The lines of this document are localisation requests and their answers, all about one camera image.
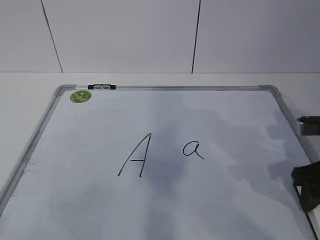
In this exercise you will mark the white whiteboard eraser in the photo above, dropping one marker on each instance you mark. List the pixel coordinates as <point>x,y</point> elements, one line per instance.
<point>313,216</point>

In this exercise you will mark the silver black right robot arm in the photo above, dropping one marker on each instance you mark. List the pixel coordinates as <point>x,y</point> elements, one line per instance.
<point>309,125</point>

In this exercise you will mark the black whiteboard hanger clip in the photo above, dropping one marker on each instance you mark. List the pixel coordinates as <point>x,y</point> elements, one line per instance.
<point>101,87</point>

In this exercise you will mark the white whiteboard with grey frame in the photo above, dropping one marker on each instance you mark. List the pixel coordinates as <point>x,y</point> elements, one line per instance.
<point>160,163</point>

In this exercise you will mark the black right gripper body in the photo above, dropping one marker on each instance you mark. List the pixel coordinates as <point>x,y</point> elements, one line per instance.
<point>308,178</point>

